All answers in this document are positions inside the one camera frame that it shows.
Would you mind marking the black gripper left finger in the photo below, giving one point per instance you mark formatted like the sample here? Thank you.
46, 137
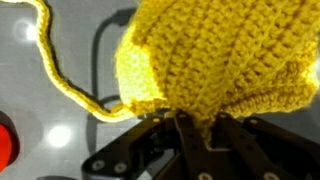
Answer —
160, 150

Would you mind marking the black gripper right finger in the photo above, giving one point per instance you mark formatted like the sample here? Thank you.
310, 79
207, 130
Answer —
266, 150

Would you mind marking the yellow knitted cloth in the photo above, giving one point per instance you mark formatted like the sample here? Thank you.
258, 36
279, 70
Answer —
216, 56

